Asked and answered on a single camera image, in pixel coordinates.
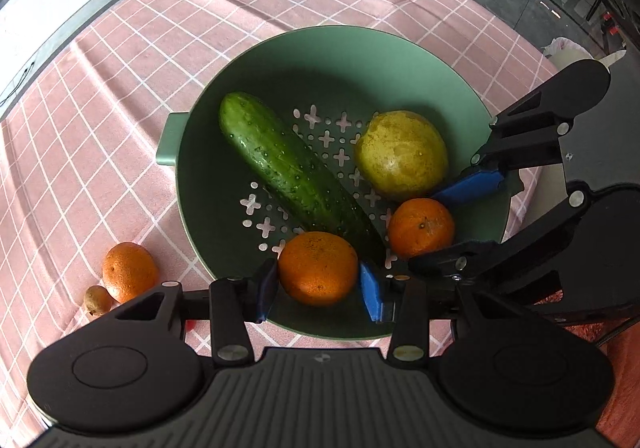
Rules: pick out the orange with pointed end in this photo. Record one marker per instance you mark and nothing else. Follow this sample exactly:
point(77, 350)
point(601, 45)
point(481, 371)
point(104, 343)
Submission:
point(129, 273)

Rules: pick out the yellow green round fruit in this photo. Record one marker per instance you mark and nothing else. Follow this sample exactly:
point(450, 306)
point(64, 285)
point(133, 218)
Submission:
point(400, 152)

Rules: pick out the green cucumber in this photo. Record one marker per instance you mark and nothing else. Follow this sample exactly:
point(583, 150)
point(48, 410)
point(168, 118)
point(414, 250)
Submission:
point(280, 162)

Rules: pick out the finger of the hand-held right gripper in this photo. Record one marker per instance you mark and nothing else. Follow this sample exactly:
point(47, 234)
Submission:
point(470, 188)
point(452, 260)

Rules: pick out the small brown fruit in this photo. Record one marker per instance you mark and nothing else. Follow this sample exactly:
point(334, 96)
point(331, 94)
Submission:
point(97, 300)

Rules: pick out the large orange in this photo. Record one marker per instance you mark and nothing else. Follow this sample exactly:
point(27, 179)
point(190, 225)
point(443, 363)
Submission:
point(318, 268)

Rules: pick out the small tangerine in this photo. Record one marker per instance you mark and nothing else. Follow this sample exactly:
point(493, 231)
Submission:
point(421, 228)

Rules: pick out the white plastic bag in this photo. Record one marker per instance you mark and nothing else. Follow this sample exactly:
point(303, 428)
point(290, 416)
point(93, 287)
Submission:
point(567, 52)

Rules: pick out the green colander bowl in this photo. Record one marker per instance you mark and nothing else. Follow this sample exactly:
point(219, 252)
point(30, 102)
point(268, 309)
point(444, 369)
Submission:
point(320, 77)

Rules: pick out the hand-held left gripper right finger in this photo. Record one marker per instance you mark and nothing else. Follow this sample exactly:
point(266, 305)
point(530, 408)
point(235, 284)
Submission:
point(372, 294)

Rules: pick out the pink checked tablecloth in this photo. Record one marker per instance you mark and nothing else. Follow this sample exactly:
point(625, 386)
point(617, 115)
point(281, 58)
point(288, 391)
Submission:
point(125, 102)

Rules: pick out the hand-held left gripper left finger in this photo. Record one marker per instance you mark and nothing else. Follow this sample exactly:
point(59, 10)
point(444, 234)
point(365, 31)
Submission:
point(261, 297)

